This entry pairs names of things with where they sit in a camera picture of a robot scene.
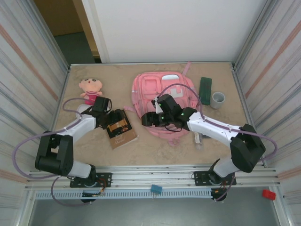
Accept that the aluminium rail frame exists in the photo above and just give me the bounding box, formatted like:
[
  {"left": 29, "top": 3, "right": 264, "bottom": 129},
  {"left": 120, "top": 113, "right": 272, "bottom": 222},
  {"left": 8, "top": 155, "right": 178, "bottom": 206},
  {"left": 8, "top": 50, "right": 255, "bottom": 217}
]
[{"left": 25, "top": 164, "right": 282, "bottom": 189}]

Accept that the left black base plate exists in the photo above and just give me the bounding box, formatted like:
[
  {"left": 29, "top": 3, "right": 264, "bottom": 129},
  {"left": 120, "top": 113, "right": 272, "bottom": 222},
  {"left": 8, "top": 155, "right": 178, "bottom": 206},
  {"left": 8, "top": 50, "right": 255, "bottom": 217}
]
[{"left": 70, "top": 172, "right": 112, "bottom": 188}]

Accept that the pink backpack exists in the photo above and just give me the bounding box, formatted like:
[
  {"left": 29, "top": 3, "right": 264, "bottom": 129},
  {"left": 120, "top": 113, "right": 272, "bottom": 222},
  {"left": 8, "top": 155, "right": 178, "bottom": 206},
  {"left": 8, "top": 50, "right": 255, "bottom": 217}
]
[{"left": 124, "top": 61, "right": 203, "bottom": 146}]

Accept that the white slotted cable duct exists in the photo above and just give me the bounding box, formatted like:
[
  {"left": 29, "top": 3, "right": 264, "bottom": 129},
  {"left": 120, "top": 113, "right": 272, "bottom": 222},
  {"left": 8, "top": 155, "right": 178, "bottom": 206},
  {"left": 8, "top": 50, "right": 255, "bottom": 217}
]
[{"left": 34, "top": 189, "right": 214, "bottom": 200}]

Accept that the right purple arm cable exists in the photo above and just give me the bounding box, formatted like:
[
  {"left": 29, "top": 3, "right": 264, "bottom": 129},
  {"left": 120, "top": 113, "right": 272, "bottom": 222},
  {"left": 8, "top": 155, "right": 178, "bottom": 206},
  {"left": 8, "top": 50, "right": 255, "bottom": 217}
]
[{"left": 156, "top": 83, "right": 278, "bottom": 202}]

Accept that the pink plush doll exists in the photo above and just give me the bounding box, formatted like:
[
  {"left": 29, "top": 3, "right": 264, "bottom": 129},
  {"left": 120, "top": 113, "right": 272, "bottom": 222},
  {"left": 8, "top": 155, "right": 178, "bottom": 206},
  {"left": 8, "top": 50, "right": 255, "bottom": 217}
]
[{"left": 79, "top": 78, "right": 104, "bottom": 106}]

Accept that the grey cup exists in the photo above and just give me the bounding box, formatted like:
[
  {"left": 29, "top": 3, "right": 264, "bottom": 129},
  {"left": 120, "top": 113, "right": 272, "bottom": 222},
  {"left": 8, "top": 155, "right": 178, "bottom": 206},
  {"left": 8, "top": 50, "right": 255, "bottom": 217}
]
[{"left": 211, "top": 91, "right": 226, "bottom": 109}]

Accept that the green pencil case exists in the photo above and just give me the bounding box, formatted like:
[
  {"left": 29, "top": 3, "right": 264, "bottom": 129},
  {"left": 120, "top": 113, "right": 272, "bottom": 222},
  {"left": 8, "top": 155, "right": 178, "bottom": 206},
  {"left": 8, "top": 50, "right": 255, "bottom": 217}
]
[{"left": 198, "top": 76, "right": 213, "bottom": 106}]

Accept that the blue connector block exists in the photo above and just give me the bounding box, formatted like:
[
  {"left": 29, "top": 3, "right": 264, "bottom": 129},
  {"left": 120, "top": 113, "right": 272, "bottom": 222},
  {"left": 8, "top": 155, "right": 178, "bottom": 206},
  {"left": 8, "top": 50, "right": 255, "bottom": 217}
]
[{"left": 150, "top": 184, "right": 163, "bottom": 195}]

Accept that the beige door jamb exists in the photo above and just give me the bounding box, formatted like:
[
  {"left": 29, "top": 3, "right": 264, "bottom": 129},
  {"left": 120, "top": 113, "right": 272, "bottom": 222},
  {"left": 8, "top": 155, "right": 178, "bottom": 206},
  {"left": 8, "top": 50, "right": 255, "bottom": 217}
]
[{"left": 72, "top": 0, "right": 101, "bottom": 58}]

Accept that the clear pen tube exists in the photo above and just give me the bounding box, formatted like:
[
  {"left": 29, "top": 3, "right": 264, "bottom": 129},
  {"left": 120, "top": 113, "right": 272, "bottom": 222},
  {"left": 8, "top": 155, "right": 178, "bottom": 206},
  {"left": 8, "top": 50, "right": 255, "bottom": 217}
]
[{"left": 193, "top": 132, "right": 203, "bottom": 149}]

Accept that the brown book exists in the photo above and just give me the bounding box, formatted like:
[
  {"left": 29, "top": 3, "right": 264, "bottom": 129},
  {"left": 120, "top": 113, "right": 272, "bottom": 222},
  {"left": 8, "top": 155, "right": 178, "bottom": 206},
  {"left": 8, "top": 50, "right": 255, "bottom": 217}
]
[{"left": 106, "top": 110, "right": 139, "bottom": 151}]

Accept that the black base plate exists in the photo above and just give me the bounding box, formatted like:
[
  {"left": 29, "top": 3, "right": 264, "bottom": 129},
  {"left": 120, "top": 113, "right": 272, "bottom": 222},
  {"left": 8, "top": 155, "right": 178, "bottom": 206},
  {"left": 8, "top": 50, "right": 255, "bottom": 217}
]
[
  {"left": 70, "top": 172, "right": 112, "bottom": 188},
  {"left": 193, "top": 170, "right": 237, "bottom": 186}
]

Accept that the black power connector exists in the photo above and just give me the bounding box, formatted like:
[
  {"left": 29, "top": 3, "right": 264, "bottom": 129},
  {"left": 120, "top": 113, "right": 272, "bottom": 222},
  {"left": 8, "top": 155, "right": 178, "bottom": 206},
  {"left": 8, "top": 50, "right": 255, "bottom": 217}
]
[
  {"left": 211, "top": 187, "right": 228, "bottom": 203},
  {"left": 81, "top": 191, "right": 105, "bottom": 204}
]

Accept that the white square alarm clock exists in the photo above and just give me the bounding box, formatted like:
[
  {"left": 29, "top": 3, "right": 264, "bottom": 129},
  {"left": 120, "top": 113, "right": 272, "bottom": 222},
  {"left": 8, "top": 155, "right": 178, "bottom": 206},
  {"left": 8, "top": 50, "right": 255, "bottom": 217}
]
[{"left": 77, "top": 105, "right": 94, "bottom": 116}]

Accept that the red plastic block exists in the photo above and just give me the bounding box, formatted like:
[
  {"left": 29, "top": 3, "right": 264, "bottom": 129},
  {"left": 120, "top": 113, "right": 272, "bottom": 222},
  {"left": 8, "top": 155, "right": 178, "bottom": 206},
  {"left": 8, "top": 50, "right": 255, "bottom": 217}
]
[{"left": 262, "top": 189, "right": 276, "bottom": 201}]

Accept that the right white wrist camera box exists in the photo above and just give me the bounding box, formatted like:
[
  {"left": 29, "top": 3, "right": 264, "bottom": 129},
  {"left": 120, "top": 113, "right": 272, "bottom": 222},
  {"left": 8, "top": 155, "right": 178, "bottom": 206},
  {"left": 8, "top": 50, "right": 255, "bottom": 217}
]
[{"left": 151, "top": 98, "right": 163, "bottom": 115}]

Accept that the translucent side panel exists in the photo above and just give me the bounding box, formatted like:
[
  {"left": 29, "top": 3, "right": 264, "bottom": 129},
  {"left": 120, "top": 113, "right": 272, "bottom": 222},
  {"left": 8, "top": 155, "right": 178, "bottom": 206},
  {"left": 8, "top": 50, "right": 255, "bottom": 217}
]
[
  {"left": 0, "top": 0, "right": 71, "bottom": 226},
  {"left": 231, "top": 0, "right": 301, "bottom": 226}
]

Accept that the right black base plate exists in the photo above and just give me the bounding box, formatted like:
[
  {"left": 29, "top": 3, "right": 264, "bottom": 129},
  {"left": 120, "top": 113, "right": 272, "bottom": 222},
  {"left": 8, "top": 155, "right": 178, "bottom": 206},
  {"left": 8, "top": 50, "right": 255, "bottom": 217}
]
[{"left": 193, "top": 170, "right": 237, "bottom": 186}]

